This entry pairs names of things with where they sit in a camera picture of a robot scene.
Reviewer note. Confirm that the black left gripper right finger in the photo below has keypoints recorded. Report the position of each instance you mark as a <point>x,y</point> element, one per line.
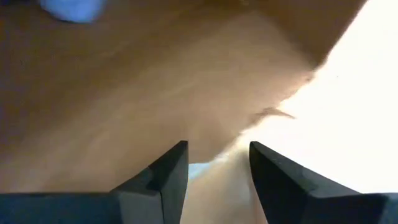
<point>311,202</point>

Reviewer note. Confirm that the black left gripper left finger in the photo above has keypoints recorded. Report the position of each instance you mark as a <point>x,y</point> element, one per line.
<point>140,205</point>

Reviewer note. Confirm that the brown cardboard box blue print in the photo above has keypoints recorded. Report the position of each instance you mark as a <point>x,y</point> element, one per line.
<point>155,93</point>

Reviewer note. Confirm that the blue rounded object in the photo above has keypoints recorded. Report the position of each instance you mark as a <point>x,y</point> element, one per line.
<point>73,9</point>

